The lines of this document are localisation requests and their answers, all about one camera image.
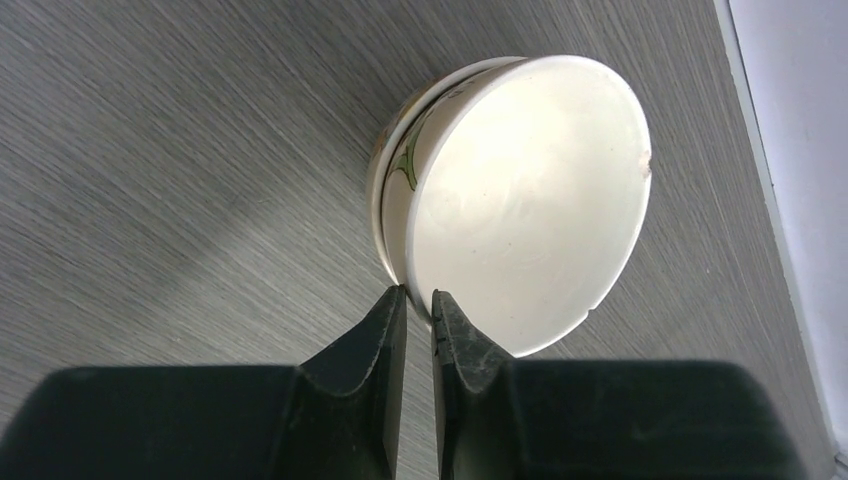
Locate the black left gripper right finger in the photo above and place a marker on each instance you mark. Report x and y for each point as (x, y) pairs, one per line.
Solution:
(500, 417)

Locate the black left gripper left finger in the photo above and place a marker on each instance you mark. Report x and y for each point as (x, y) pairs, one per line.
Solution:
(334, 416)

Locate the beige bowl with flower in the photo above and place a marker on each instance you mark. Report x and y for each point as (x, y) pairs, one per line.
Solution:
(522, 192)

